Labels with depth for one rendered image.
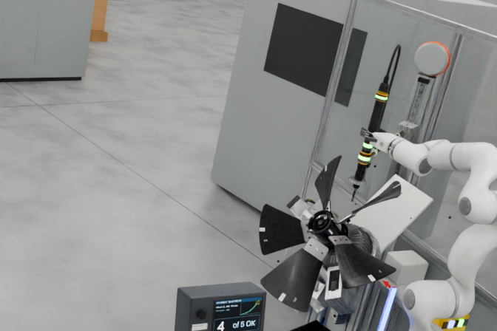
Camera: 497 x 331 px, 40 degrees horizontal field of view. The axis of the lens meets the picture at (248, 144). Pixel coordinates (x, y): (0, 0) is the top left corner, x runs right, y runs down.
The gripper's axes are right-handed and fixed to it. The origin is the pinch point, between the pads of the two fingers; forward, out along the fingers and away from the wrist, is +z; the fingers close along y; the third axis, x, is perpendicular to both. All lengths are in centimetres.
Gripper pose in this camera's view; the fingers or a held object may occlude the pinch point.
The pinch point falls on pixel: (372, 132)
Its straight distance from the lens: 261.8
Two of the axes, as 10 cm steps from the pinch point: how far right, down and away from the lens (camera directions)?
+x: 2.1, -9.2, -3.2
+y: 8.8, 0.3, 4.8
